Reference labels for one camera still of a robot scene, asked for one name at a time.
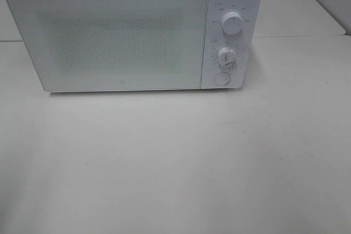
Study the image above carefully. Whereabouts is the round white door button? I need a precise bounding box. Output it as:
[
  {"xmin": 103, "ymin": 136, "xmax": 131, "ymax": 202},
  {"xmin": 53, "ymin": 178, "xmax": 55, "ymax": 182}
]
[{"xmin": 214, "ymin": 72, "xmax": 230, "ymax": 85}]

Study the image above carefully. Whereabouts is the upper white power knob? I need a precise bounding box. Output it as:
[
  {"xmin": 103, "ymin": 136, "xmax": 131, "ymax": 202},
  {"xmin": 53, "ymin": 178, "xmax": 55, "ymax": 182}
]
[{"xmin": 221, "ymin": 11, "xmax": 243, "ymax": 35}]

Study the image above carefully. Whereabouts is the white microwave door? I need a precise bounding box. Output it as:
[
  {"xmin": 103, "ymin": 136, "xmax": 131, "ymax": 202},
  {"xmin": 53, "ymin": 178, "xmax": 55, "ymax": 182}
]
[{"xmin": 7, "ymin": 0, "xmax": 207, "ymax": 92}]

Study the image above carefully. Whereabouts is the white timer knob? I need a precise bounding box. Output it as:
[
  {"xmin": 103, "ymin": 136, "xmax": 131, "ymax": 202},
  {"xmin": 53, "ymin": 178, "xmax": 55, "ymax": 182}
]
[{"xmin": 217, "ymin": 47, "xmax": 237, "ymax": 67}]

